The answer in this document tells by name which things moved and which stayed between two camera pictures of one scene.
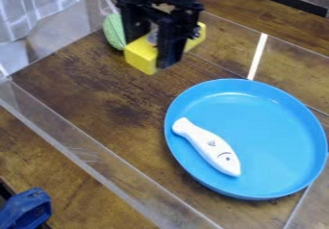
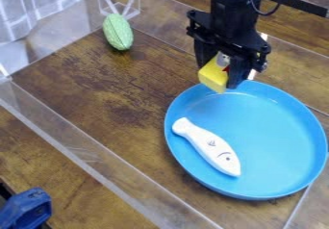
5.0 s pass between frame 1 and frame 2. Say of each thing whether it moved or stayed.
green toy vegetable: stayed
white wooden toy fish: stayed
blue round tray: stayed
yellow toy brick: moved
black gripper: moved
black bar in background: stayed
